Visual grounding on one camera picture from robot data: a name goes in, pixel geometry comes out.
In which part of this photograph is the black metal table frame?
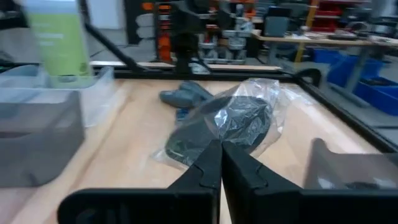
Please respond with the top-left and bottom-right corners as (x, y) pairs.
(77, 0), (398, 154)

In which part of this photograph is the grey key fob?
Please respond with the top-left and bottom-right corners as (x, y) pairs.
(159, 88), (206, 110)
(178, 80), (216, 101)

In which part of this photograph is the bagged black mesh pouf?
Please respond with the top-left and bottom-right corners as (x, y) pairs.
(151, 77), (312, 170)

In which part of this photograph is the gray plastic storage bin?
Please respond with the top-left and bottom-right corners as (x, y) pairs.
(303, 138), (398, 191)

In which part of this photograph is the clear plastic bin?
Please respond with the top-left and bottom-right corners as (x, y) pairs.
(0, 64), (129, 129)

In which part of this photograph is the cluttered wooden work table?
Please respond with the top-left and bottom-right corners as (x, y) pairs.
(251, 29), (398, 67)

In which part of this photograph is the orange black machine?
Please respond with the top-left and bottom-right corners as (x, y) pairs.
(154, 0), (174, 63)

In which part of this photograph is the blue plastic crate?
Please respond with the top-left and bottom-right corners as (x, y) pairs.
(313, 49), (384, 88)
(353, 77), (398, 116)

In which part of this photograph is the smoky translucent plastic bin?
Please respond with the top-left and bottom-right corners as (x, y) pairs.
(0, 90), (86, 188)

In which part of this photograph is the green white cup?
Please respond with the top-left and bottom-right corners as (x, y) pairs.
(22, 0), (95, 89)

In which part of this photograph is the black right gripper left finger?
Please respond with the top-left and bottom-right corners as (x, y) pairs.
(167, 139), (223, 191)

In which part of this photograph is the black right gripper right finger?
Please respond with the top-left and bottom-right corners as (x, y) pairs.
(222, 141), (303, 192)

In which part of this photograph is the clear plastic bag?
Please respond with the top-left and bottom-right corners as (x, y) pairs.
(316, 176), (390, 191)

